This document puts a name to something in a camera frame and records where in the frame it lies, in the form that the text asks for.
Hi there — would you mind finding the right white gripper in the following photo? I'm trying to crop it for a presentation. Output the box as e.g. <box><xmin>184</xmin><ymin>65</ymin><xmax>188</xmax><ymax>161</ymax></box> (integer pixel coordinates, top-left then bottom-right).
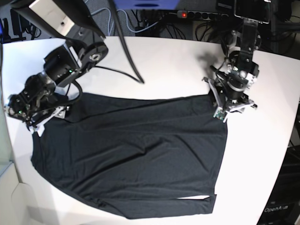
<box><xmin>26</xmin><ymin>93</ymin><xmax>69</xmax><ymax>136</ymax></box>

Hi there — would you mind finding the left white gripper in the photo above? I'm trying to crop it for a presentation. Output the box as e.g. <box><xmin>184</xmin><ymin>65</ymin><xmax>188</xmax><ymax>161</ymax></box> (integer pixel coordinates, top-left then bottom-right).
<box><xmin>203</xmin><ymin>77</ymin><xmax>258</xmax><ymax>123</ymax></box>

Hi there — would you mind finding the black long-sleeve T-shirt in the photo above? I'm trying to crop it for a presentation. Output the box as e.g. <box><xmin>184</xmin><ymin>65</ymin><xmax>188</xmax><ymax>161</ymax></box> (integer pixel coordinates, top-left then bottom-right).
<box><xmin>31</xmin><ymin>93</ymin><xmax>228</xmax><ymax>219</ymax></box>

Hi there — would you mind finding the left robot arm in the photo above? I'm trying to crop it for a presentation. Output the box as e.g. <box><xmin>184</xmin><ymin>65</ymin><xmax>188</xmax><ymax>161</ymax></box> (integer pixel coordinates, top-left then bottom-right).
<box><xmin>204</xmin><ymin>0</ymin><xmax>271</xmax><ymax>123</ymax></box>

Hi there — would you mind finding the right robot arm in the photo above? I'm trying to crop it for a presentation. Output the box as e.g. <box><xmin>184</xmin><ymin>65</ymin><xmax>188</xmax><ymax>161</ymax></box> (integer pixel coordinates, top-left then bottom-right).
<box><xmin>0</xmin><ymin>0</ymin><xmax>108</xmax><ymax>135</ymax></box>

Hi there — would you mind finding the black OpenArm equipment case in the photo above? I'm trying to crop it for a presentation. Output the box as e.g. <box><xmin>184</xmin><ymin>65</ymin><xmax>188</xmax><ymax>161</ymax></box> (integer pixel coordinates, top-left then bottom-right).
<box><xmin>258</xmin><ymin>146</ymin><xmax>300</xmax><ymax>225</ymax></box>

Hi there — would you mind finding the blue plastic box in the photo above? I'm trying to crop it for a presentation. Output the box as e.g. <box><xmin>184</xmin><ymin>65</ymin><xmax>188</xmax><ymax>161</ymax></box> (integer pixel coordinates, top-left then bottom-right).
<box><xmin>113</xmin><ymin>0</ymin><xmax>179</xmax><ymax>10</ymax></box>

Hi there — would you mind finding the light blue cable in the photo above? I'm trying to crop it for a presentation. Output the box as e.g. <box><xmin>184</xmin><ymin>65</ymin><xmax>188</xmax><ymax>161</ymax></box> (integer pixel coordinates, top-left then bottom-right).
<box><xmin>91</xmin><ymin>7</ymin><xmax>141</xmax><ymax>37</ymax></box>

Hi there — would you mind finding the black power strip red switch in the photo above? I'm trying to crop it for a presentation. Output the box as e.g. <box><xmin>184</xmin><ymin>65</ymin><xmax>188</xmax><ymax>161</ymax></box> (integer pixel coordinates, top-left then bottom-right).
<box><xmin>175</xmin><ymin>10</ymin><xmax>229</xmax><ymax>22</ymax></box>

